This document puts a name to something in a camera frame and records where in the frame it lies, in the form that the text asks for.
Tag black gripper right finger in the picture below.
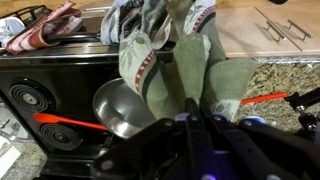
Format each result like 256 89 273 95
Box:
200 99 320 180

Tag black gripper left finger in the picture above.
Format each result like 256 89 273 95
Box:
90 97 203 180

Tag green towel with floral band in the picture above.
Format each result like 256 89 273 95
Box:
118 0 260 124

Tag grey floral towel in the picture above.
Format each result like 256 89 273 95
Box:
99 0 146 46

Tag red striped towel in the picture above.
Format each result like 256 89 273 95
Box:
4 0 85 56

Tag white patterned towel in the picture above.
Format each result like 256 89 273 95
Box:
0 15 27 48

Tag stainless steel pot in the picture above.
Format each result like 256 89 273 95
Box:
92 77 158 140

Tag wooden lower cabinets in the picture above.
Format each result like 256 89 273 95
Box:
214 4 320 59

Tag red silicone spatula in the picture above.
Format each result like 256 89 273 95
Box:
32 112 110 132

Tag black coil burner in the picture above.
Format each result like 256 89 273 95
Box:
8 82 52 114
39 122 83 152

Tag black electric stove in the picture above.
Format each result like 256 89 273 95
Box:
0 31 179 180

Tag white paper sheet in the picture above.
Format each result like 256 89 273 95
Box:
0 143 23 179

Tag metal cabinet handle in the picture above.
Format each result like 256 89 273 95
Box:
264 19 287 43
285 18 315 42

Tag oven door handle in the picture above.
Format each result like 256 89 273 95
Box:
45 31 103 44

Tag black wire rack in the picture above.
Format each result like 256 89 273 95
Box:
0 4 54 22

